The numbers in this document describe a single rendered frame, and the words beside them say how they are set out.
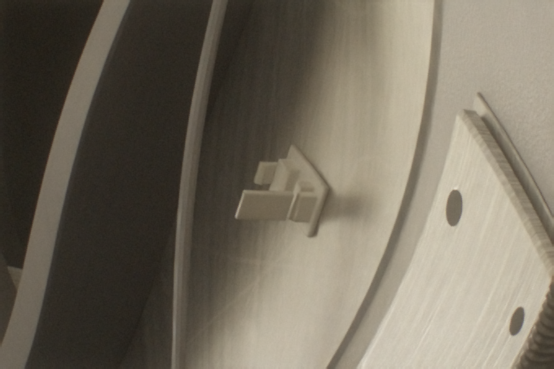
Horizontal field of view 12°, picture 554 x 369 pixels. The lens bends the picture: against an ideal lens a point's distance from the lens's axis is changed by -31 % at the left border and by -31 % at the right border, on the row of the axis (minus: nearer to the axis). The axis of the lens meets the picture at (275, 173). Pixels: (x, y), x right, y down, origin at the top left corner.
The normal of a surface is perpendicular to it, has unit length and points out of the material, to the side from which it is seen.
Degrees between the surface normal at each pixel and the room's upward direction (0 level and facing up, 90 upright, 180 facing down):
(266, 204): 115
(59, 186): 90
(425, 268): 90
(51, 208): 90
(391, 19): 90
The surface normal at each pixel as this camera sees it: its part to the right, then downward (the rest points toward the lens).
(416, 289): -0.87, -0.04
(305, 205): 0.40, 0.53
